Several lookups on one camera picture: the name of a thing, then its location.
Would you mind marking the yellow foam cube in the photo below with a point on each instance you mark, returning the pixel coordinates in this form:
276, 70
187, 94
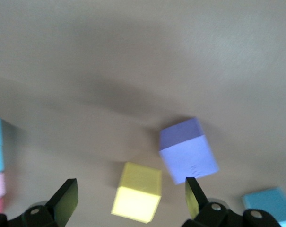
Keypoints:
138, 194

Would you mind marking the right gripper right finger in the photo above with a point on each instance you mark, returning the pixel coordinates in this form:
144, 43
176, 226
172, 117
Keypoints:
199, 203

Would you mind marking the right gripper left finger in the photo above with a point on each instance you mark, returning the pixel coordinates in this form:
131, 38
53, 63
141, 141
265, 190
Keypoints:
62, 201

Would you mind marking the purple foam cube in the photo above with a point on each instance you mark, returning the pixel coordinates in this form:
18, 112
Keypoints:
187, 153

